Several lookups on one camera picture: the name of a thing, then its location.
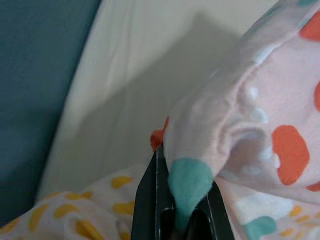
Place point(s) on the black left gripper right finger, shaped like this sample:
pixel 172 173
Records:
pixel 215 220

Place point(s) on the pink dotted pillow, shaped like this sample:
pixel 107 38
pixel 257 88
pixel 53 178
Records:
pixel 262 112

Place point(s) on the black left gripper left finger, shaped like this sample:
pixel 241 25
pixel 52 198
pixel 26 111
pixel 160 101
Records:
pixel 150 200

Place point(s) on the cream bed sheet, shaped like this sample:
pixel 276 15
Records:
pixel 125 75

